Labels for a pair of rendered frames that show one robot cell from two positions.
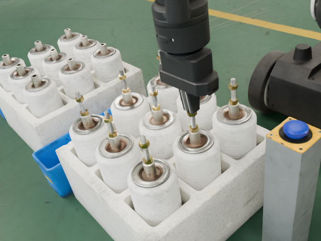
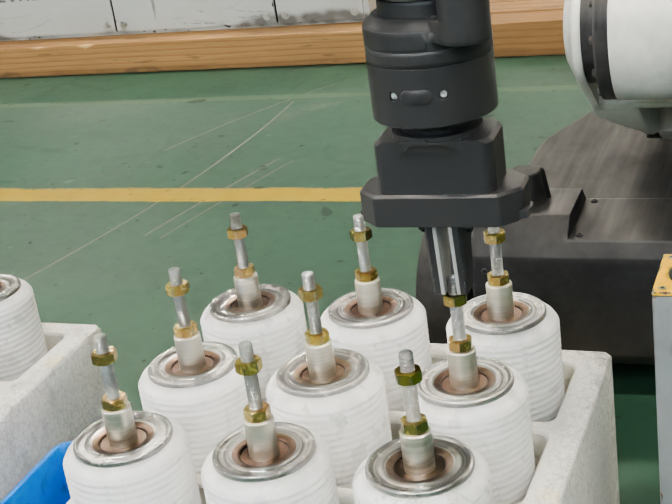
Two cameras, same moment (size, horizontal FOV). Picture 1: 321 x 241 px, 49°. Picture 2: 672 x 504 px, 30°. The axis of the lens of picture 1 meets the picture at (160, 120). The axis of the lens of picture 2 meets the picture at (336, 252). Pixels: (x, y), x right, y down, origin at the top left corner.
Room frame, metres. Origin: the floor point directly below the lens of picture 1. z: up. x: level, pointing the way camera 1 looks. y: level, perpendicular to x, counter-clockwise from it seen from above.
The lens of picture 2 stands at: (-0.13, 0.46, 0.72)
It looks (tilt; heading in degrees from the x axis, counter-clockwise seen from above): 22 degrees down; 328
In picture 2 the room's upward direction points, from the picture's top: 8 degrees counter-clockwise
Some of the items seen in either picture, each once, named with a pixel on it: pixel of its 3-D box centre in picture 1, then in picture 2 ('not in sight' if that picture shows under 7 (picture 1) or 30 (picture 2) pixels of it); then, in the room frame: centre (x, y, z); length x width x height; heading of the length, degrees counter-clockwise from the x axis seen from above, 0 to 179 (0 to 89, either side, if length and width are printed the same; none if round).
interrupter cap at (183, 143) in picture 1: (195, 141); (464, 382); (0.54, -0.06, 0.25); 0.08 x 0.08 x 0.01
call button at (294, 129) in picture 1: (295, 130); not in sight; (0.44, -0.22, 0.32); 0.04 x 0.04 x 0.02
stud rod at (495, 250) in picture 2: (233, 94); (496, 258); (0.61, -0.16, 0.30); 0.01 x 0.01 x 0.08
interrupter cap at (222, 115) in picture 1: (233, 114); (501, 314); (0.61, -0.16, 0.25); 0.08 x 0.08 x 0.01
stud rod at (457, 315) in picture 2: (193, 121); (457, 322); (0.54, -0.06, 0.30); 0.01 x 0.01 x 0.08
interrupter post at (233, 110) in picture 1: (233, 109); (500, 300); (0.61, -0.16, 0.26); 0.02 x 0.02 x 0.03
